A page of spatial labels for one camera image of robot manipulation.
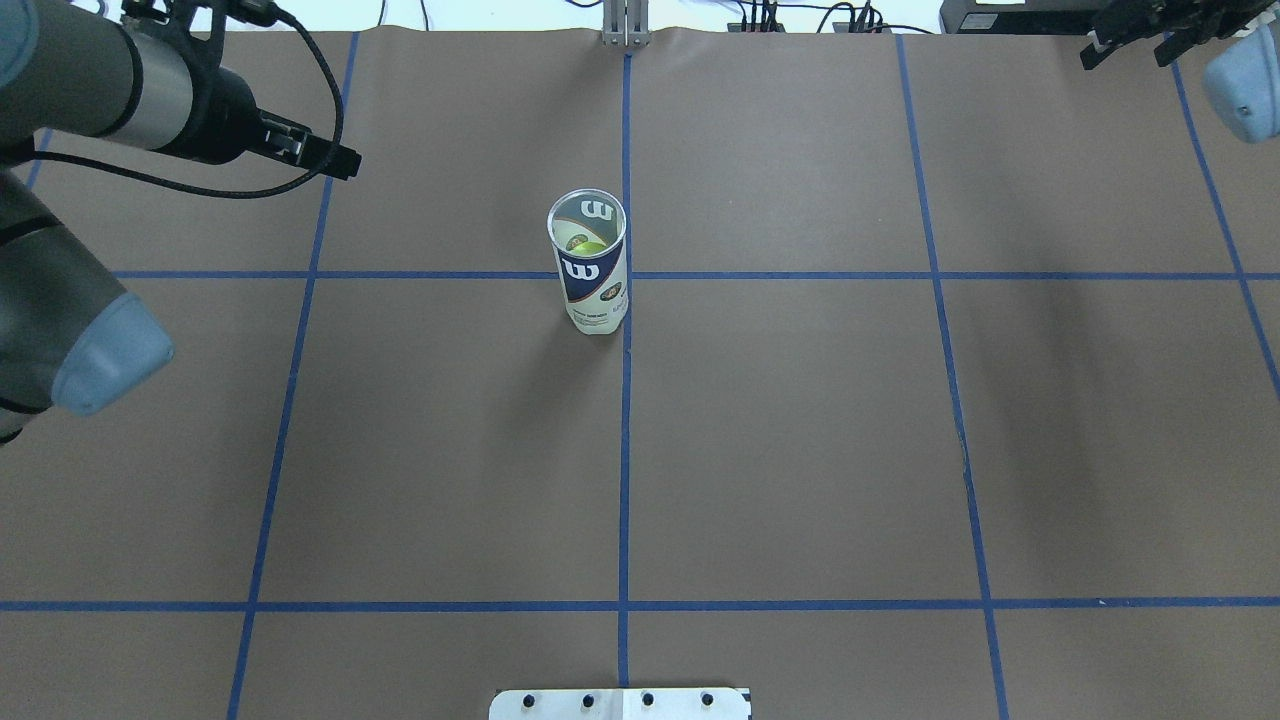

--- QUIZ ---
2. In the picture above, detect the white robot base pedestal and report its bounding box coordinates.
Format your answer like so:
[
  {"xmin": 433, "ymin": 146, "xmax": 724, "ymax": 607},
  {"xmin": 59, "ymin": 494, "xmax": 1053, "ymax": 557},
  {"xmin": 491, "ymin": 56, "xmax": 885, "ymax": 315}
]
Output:
[{"xmin": 488, "ymin": 687, "xmax": 753, "ymax": 719}]

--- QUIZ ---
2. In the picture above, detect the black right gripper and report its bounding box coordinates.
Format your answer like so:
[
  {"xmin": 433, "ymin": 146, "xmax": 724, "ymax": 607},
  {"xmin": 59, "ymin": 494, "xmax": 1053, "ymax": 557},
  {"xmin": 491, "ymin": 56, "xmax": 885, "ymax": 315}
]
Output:
[{"xmin": 1080, "ymin": 1, "xmax": 1277, "ymax": 70}]

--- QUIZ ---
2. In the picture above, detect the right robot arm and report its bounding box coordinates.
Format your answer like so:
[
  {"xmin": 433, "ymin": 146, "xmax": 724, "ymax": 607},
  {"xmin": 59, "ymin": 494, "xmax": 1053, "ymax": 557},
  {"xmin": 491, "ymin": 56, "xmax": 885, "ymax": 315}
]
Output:
[{"xmin": 1079, "ymin": 1, "xmax": 1279, "ymax": 143}]

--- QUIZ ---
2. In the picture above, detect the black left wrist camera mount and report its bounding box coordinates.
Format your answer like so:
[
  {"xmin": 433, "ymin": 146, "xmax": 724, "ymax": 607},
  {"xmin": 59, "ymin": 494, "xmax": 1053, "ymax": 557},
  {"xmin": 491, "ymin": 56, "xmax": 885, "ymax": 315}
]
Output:
[{"xmin": 120, "ymin": 1, "xmax": 285, "ymax": 29}]

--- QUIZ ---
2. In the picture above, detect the black braided left cable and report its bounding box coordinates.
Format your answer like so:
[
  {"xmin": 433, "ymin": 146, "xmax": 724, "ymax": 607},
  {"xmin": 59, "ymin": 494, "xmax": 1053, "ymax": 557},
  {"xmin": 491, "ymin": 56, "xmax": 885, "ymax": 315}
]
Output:
[{"xmin": 29, "ymin": 5, "xmax": 346, "ymax": 201}]

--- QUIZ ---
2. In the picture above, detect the aluminium frame post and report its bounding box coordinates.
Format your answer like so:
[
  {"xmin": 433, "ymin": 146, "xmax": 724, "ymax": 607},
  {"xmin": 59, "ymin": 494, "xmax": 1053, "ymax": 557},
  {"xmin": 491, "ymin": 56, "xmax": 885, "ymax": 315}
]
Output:
[{"xmin": 600, "ymin": 0, "xmax": 652, "ymax": 49}]

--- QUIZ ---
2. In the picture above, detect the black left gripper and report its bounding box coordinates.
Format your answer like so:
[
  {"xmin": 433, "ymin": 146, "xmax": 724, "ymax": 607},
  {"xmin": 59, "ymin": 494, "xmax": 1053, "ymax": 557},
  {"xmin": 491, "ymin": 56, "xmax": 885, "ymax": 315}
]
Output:
[{"xmin": 186, "ymin": 68, "xmax": 364, "ymax": 183}]

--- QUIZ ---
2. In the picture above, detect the black box with label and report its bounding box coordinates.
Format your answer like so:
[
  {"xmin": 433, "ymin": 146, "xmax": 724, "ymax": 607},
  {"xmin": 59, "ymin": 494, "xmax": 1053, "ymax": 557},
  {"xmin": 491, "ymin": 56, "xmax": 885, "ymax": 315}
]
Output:
[{"xmin": 938, "ymin": 1, "xmax": 1108, "ymax": 36}]

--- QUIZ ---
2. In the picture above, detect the yellow tennis ball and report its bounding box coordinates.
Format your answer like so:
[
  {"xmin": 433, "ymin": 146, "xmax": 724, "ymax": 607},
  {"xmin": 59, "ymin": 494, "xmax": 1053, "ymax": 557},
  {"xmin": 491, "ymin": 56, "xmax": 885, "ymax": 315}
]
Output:
[{"xmin": 564, "ymin": 234, "xmax": 608, "ymax": 258}]

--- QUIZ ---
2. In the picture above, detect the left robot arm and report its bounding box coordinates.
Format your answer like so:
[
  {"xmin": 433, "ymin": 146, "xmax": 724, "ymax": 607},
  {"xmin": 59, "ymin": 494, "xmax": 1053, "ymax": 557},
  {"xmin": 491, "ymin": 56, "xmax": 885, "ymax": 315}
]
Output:
[{"xmin": 1, "ymin": 1, "xmax": 362, "ymax": 443}]

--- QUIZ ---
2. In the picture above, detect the clear tennis ball can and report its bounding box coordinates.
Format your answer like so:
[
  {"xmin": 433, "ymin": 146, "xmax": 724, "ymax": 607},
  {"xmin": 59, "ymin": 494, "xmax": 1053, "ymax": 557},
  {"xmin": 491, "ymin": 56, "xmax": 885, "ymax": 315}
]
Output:
[{"xmin": 547, "ymin": 188, "xmax": 630, "ymax": 334}]

